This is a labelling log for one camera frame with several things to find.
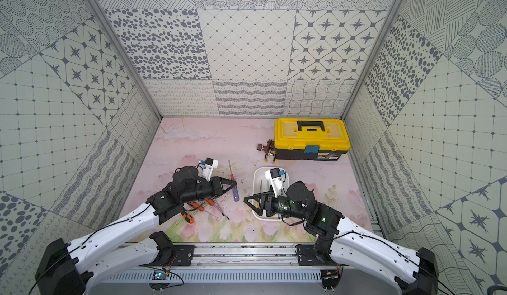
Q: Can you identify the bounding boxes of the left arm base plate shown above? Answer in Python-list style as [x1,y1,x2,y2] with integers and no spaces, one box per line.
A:
[149,244,195,267]

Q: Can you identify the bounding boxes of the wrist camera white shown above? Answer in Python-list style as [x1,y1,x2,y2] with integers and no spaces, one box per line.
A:
[199,158,219,181]
[265,168,286,197]

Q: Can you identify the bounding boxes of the aluminium rail frame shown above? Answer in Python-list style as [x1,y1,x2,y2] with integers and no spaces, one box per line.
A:
[82,241,397,271]

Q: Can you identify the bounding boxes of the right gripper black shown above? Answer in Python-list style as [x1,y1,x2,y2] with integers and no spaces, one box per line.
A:
[243,190,308,222]

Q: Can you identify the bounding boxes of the right circuit board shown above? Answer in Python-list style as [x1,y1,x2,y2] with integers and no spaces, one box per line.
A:
[320,269,341,292]

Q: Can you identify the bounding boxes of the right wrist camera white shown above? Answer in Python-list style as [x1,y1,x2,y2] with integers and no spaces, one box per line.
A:
[265,168,286,197]

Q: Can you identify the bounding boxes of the white plastic storage box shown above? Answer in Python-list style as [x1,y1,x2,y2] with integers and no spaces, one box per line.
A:
[252,167,290,222]

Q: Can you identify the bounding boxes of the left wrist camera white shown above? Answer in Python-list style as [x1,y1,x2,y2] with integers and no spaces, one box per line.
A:
[199,158,219,181]

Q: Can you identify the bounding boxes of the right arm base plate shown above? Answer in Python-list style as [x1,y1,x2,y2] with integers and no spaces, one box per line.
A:
[294,242,347,266]

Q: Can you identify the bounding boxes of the green black handle screwdriver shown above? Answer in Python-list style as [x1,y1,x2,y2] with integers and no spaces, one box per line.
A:
[213,199,230,220]

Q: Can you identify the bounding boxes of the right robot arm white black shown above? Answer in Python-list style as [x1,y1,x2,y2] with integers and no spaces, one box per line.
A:
[244,181,438,294]

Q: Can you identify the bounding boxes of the left circuit board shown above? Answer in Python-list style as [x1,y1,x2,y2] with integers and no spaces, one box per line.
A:
[149,270,170,291]

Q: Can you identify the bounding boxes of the large orange black screwdriver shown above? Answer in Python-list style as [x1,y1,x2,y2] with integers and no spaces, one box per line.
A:
[205,199,215,207]

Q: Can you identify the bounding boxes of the white slotted cable duct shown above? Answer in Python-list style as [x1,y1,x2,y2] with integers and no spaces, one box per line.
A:
[106,268,321,283]

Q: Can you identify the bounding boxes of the yellow black toolbox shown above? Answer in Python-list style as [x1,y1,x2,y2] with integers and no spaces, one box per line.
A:
[273,118,351,162]

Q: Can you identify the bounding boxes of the circuit board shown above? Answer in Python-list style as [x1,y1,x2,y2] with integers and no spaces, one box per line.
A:
[320,269,341,292]
[149,270,170,291]

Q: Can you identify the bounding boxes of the yellow handled pliers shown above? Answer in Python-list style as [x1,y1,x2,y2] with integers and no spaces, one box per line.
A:
[262,139,276,164]

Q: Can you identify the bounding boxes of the small orange black screwdriver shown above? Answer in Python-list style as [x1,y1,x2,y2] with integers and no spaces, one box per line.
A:
[181,211,195,225]

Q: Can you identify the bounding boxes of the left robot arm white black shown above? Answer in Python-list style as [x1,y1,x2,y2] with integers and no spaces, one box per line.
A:
[33,166,237,294]

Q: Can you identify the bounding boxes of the medium orange black screwdriver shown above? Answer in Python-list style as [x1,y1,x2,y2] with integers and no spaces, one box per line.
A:
[188,201,217,218]

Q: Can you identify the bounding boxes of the blue transparent handle screwdriver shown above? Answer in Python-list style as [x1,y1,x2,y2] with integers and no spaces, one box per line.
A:
[228,161,240,202]

